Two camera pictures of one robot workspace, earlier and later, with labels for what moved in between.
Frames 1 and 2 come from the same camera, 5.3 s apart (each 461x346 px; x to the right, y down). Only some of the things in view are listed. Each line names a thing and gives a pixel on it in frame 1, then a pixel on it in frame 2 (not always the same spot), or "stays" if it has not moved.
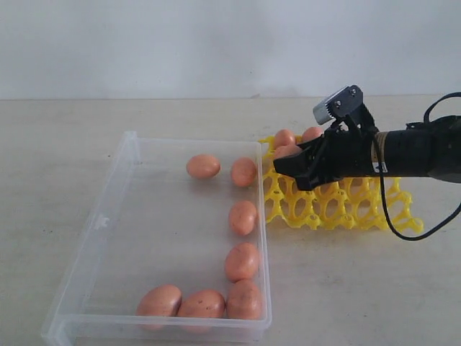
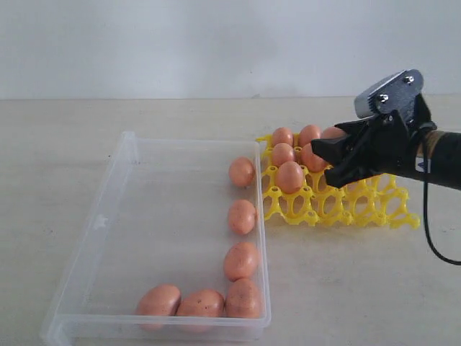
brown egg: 203,166 to 290,177
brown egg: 284,137 stays
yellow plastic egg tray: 345,203 stays
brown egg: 202,304 stays
